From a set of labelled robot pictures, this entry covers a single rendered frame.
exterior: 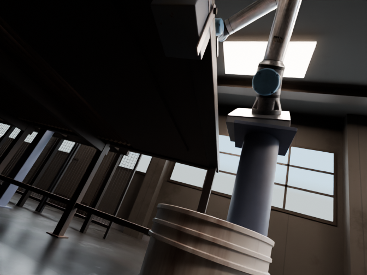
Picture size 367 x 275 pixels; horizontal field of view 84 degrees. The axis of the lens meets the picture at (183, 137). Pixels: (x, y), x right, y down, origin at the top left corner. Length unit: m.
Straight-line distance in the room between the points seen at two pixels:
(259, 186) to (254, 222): 0.14
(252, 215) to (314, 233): 3.03
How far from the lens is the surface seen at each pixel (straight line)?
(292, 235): 3.82
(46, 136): 2.79
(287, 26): 1.03
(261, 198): 0.93
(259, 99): 1.15
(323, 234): 3.94
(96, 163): 2.00
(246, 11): 1.21
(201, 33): 0.52
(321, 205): 3.99
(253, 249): 0.47
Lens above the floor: 0.33
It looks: 24 degrees up
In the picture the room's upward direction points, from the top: 19 degrees clockwise
